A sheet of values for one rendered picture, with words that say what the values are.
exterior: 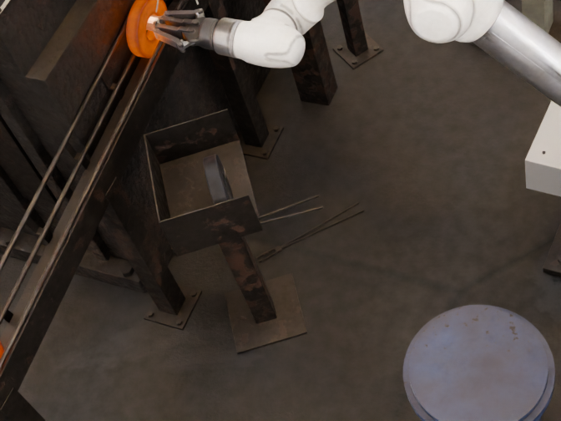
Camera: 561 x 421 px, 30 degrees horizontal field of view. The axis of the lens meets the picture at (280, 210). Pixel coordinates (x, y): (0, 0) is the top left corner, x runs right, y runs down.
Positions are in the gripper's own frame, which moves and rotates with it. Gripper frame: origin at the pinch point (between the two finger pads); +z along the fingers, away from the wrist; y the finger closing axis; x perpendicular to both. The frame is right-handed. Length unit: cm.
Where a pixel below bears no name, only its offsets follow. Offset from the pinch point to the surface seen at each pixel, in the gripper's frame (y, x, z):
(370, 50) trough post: 66, -74, -27
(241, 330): -40, -74, -27
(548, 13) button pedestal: 83, -63, -80
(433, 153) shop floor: 31, -74, -60
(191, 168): -29.1, -14.6, -22.5
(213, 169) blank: -37, 0, -36
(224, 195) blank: -41, -3, -40
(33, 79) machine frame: -30.9, 10.1, 10.8
